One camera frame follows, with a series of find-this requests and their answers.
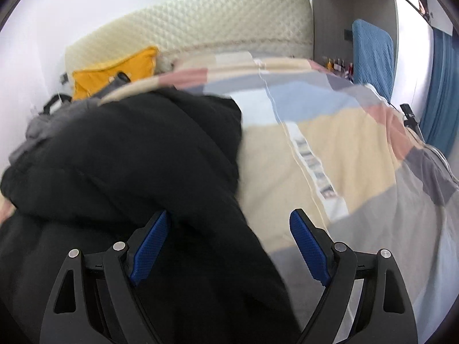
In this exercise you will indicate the black puffer jacket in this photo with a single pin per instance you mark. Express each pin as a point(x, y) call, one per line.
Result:
point(105, 175)

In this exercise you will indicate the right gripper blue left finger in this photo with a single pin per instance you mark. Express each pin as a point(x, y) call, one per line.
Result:
point(93, 299)

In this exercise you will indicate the patchwork checkered duvet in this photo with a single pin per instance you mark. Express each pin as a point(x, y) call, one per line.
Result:
point(341, 153)

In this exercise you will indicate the black tripod stand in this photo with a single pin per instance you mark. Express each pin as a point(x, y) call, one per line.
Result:
point(410, 120)

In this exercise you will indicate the yellow pillow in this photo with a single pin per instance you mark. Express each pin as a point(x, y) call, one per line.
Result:
point(136, 66)

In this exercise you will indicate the blue covered chair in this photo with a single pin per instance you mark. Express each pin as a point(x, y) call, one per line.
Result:
point(373, 55)

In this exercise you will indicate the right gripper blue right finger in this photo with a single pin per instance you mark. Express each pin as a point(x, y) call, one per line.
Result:
point(384, 313)

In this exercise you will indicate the grey wardrobe cabinet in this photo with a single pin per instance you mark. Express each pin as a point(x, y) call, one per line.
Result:
point(333, 25)

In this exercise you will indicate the blue curtain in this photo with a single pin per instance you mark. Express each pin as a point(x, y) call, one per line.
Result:
point(439, 122)

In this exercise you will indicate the cream quilted headboard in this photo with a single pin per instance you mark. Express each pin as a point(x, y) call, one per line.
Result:
point(179, 27)

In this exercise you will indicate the grey fleece garment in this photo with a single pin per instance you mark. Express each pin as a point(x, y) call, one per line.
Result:
point(46, 126)

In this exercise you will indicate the black bag with strap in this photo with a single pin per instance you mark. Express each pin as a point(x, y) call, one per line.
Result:
point(57, 98)

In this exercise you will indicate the bottles on nightstand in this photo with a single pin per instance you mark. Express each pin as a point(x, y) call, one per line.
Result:
point(339, 67)

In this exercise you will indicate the dark grey folded garment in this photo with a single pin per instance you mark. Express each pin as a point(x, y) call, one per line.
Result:
point(116, 82)

